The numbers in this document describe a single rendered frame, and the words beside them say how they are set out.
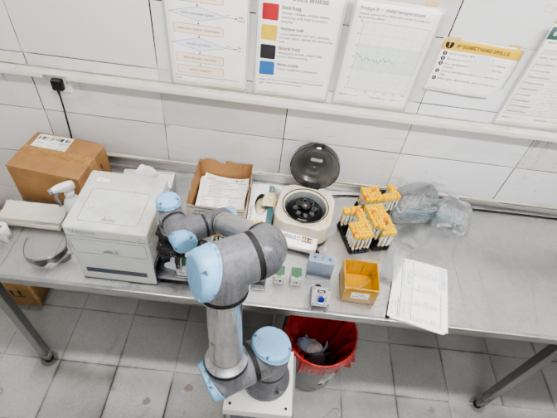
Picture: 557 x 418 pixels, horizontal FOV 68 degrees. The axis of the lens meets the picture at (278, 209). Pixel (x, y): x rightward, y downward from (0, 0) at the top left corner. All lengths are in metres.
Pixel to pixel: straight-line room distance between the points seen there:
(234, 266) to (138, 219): 0.65
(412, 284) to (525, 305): 0.47
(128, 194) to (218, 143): 0.54
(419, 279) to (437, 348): 1.01
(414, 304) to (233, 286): 0.98
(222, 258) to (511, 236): 1.60
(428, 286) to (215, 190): 0.98
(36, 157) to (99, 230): 0.61
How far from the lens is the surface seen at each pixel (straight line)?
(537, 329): 1.92
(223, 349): 1.07
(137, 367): 2.46
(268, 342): 1.22
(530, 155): 2.09
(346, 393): 2.44
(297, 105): 1.68
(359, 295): 1.60
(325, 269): 1.62
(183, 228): 1.23
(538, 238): 2.26
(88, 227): 1.46
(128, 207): 1.48
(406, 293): 1.72
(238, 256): 0.86
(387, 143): 1.86
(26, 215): 1.95
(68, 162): 1.89
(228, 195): 1.82
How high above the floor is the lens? 2.25
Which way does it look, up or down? 47 degrees down
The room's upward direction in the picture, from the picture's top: 8 degrees clockwise
